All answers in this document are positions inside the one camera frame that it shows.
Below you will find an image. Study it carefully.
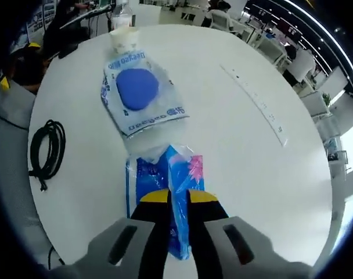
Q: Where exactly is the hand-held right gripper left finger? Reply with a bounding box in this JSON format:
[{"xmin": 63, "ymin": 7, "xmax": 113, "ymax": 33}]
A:
[{"xmin": 86, "ymin": 188, "xmax": 174, "ymax": 279}]

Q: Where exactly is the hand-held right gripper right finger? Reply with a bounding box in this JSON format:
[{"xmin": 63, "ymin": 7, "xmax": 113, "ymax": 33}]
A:
[{"xmin": 185, "ymin": 188, "xmax": 278, "ymax": 279}]

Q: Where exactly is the blue tissue packet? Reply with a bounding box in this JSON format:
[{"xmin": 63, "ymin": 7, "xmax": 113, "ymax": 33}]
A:
[{"xmin": 124, "ymin": 144, "xmax": 208, "ymax": 261}]

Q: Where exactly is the white paper cup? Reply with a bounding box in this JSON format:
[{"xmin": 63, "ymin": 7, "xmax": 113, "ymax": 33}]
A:
[{"xmin": 109, "ymin": 26, "xmax": 140, "ymax": 55}]

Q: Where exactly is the clear plastic bottle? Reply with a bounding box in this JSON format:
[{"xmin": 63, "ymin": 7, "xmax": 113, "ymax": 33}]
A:
[{"xmin": 111, "ymin": 0, "xmax": 135, "ymax": 31}]

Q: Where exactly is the blue cloth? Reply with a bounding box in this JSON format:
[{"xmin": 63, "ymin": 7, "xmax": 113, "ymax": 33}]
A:
[{"xmin": 100, "ymin": 52, "xmax": 190, "ymax": 137}]

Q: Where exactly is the clear plastic ruler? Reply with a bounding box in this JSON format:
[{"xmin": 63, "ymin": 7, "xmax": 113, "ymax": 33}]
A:
[{"xmin": 219, "ymin": 63, "xmax": 289, "ymax": 146}]

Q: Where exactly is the grey mesh office chair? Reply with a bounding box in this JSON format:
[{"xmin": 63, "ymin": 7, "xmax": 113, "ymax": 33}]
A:
[{"xmin": 0, "ymin": 81, "xmax": 67, "ymax": 268}]

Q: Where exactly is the white office chair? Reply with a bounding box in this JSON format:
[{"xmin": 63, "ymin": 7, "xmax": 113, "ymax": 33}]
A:
[{"xmin": 208, "ymin": 10, "xmax": 232, "ymax": 30}]

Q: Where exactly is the curved ceiling light strip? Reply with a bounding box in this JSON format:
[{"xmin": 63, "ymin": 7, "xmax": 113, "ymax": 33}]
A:
[{"xmin": 286, "ymin": 0, "xmax": 353, "ymax": 96}]

